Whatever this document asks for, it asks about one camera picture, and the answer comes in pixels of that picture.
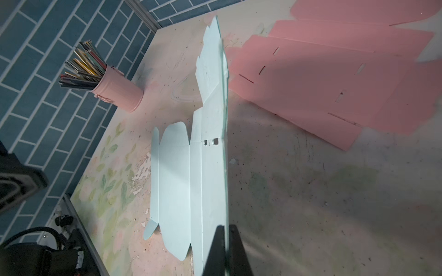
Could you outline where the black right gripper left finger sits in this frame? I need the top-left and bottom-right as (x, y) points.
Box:
(203, 225), (226, 276)

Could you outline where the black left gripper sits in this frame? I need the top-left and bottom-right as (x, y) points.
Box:
(1, 144), (49, 213)

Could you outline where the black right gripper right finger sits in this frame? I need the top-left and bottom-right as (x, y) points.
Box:
(229, 224), (253, 276)

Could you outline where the mint green paper box sheet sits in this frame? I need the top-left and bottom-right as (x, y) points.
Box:
(143, 18), (229, 276)

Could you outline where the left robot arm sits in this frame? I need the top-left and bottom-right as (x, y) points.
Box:
(1, 146), (106, 276)

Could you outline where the pink paper box sheet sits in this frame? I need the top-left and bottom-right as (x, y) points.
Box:
(230, 1), (442, 151)

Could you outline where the bundle of colored pencils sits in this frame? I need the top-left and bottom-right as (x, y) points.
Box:
(58, 40), (107, 91)

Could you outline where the pink metal pencil bucket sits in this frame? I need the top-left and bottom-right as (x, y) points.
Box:
(91, 66), (143, 113)

